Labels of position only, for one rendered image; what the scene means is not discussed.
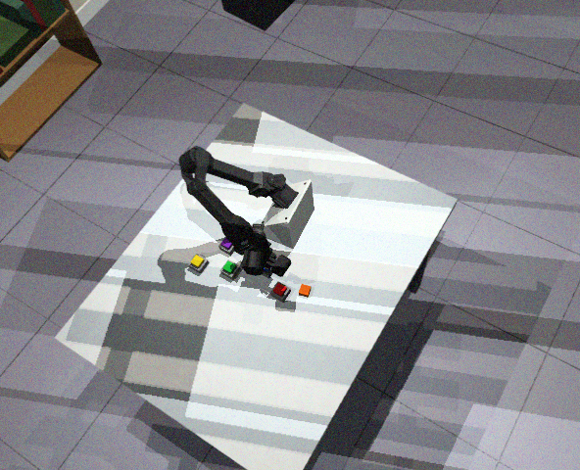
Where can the orange block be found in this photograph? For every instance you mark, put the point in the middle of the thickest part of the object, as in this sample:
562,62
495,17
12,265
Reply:
305,290

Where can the green button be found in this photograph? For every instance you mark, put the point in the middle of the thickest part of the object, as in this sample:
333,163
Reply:
230,269

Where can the red button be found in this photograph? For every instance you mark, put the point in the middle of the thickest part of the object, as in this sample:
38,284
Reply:
280,291

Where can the purple button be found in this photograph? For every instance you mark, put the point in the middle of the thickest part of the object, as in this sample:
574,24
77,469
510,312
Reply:
226,246

